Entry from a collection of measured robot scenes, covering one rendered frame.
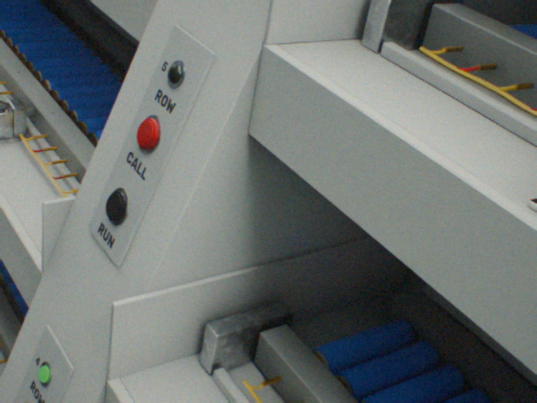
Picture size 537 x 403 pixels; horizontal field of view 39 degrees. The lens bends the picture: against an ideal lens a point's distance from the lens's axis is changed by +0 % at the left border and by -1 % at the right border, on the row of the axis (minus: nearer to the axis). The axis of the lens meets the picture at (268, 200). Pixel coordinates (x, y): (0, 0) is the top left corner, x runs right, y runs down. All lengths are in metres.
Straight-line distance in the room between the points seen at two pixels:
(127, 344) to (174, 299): 0.03
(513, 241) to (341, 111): 0.09
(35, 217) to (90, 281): 0.11
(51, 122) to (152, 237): 0.23
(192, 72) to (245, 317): 0.13
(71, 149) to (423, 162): 0.34
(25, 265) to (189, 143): 0.18
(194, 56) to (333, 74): 0.08
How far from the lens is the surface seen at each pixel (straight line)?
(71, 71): 0.71
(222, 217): 0.38
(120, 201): 0.40
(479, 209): 0.26
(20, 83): 0.66
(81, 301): 0.44
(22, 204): 0.55
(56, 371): 0.46
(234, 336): 0.41
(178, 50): 0.39
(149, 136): 0.39
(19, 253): 0.52
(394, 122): 0.29
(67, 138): 0.58
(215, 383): 0.42
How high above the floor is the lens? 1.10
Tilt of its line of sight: 17 degrees down
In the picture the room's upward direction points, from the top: 27 degrees clockwise
